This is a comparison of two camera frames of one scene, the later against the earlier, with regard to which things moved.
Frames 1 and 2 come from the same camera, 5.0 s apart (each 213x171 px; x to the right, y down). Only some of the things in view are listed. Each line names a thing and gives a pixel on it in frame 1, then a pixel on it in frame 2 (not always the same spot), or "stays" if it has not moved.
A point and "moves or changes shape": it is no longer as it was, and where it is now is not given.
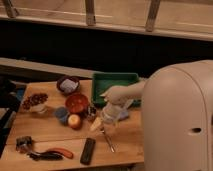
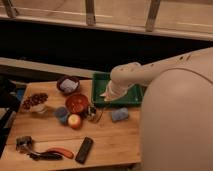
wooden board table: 57,125 stays
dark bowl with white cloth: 68,85 stays
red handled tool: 61,151 stays
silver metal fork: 108,140 -> 100,114
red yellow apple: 74,121 stays
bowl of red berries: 35,103 stays
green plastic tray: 103,81 stays
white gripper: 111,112 -> 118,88
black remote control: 88,151 moves or changes shape
